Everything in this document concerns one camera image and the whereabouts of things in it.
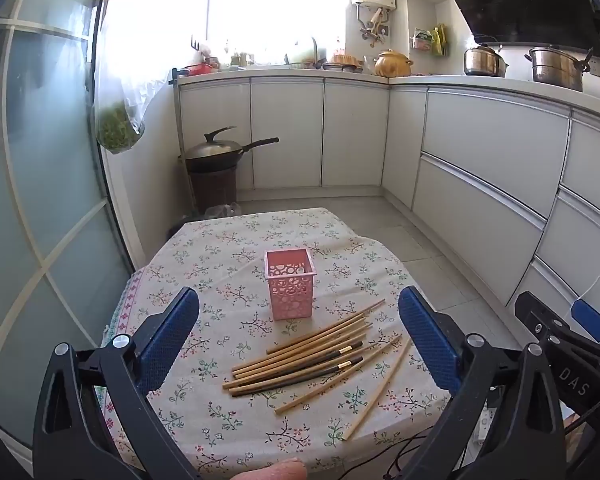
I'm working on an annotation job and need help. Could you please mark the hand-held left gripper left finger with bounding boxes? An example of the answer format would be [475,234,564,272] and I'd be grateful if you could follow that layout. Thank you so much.
[32,286,201,480]

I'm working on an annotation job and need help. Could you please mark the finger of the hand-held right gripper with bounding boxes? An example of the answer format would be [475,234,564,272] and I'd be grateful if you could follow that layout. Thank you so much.
[514,291,565,347]
[571,301,600,361]

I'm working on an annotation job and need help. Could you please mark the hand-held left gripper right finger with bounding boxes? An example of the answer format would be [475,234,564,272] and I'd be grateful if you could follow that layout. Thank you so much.
[398,285,568,480]

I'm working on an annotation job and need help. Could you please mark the pink perforated utensil holder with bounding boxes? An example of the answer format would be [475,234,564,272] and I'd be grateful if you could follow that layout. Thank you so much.
[264,247,317,321]

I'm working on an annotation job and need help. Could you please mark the dark chopstick with gold band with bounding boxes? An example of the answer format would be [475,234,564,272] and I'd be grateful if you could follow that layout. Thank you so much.
[231,357,364,398]
[232,341,364,380]

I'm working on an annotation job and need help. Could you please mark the pile of bamboo chopsticks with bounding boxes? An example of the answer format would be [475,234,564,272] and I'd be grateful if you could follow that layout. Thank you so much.
[222,299,413,442]

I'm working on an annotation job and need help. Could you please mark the person's left hand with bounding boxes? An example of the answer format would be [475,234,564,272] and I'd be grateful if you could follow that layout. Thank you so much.
[232,457,308,480]

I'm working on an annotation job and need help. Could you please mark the floral tablecloth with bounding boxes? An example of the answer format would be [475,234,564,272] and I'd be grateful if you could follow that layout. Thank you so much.
[100,207,453,480]

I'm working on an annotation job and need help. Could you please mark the crumpled clear plastic bag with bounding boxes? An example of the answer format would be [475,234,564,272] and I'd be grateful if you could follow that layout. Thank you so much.
[205,201,243,218]

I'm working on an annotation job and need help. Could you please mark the brown bin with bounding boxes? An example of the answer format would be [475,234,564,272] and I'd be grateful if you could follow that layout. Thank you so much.
[187,167,241,213]

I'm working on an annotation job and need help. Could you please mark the white kitchen cabinets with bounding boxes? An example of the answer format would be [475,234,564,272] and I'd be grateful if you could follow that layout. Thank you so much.
[177,77,600,356]

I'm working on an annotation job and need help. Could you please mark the black wok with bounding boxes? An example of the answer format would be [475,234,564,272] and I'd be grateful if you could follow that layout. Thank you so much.
[182,137,280,173]

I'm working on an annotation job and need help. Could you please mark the metal wok lid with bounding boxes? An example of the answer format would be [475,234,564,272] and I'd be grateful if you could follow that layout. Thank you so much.
[186,126,244,160]

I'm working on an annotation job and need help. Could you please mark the frosted glass sliding door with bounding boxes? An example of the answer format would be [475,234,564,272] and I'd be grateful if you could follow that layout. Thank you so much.
[0,0,136,453]

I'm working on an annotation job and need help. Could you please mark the hanging bag of greens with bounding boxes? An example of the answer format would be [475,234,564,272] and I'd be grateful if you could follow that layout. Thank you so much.
[94,75,153,155]

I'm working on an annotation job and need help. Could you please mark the large steel pot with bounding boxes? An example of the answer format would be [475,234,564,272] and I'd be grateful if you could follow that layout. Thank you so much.
[525,46,594,92]

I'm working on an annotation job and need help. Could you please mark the small steel pot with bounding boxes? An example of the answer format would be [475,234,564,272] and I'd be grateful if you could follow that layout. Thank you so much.
[463,45,510,78]

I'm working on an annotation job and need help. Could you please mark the yellow clay pot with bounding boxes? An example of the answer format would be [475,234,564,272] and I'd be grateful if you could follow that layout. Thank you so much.
[374,49,415,78]

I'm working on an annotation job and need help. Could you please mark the white kitchen countertop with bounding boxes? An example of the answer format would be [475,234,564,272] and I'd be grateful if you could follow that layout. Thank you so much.
[172,66,600,122]

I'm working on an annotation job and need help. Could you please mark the stack of dishes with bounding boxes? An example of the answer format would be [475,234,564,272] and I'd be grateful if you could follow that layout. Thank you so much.
[322,52,364,74]

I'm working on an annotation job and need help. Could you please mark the yellow rubber gloves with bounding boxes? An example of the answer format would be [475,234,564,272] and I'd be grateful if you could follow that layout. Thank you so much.
[431,24,451,57]

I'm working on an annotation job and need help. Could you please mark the black range hood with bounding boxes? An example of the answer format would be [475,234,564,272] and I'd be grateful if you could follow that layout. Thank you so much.
[425,0,600,50]

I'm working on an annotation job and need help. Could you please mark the water heater pipes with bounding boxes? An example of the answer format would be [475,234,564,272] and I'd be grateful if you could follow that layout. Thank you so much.
[357,7,393,50]

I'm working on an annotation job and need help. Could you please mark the bright window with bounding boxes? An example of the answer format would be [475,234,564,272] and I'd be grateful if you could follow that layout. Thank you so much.
[207,0,352,66]

